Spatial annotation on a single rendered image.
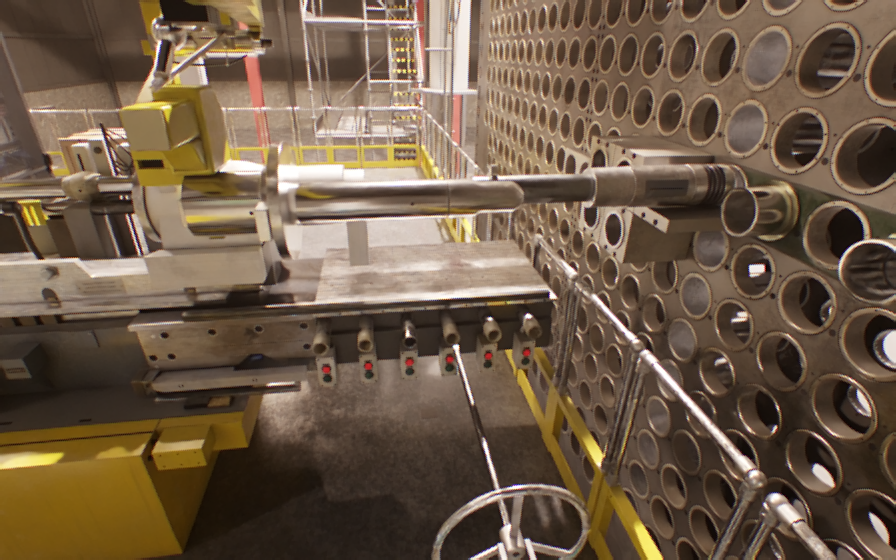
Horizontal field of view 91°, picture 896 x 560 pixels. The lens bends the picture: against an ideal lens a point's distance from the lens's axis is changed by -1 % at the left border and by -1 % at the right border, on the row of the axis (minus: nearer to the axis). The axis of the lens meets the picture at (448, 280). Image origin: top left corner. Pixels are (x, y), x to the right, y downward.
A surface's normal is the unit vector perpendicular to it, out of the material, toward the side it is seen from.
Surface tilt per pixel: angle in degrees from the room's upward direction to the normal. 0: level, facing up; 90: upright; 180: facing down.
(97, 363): 90
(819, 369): 90
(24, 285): 90
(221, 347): 90
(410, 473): 0
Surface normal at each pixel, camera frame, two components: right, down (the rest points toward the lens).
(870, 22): -0.99, 0.06
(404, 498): 0.01, -0.89
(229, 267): 0.15, 0.45
